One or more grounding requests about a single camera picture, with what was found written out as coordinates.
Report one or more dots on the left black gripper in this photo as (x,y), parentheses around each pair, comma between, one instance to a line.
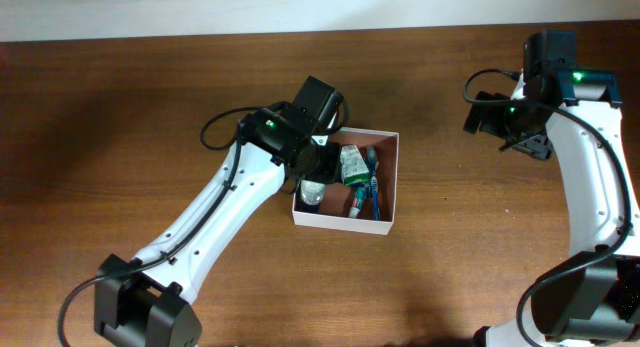
(330,168)

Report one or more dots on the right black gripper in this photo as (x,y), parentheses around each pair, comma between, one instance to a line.
(538,145)

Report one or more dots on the clear foam soap bottle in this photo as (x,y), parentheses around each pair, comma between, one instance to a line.
(312,193)

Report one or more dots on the green white soap packet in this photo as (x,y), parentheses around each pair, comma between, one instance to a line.
(354,169)

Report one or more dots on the blue white toothbrush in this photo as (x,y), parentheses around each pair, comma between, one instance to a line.
(372,161)

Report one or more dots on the teal toothpaste tube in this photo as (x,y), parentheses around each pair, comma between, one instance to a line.
(357,202)

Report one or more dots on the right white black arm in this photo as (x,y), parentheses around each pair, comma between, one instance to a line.
(561,110)

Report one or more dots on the white cardboard box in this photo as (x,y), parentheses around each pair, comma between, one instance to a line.
(334,208)

